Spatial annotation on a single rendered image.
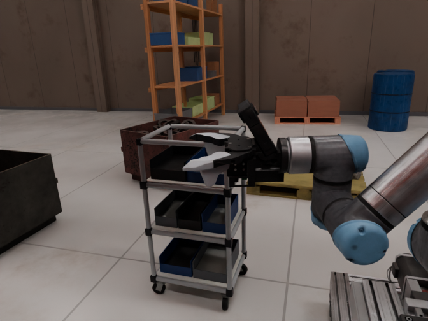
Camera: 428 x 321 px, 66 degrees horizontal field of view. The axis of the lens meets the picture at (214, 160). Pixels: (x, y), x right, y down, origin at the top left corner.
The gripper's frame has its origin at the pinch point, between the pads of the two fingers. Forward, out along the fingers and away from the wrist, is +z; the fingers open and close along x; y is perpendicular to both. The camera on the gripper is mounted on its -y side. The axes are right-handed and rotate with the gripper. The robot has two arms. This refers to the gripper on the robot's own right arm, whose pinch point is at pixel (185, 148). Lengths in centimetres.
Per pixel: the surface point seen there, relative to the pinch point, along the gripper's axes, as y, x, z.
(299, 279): 139, 98, -53
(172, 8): -16, 480, 66
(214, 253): 119, 102, 1
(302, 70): 123, 681, -182
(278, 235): 146, 152, -49
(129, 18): 9, 800, 215
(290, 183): 142, 226, -71
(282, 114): 185, 568, -122
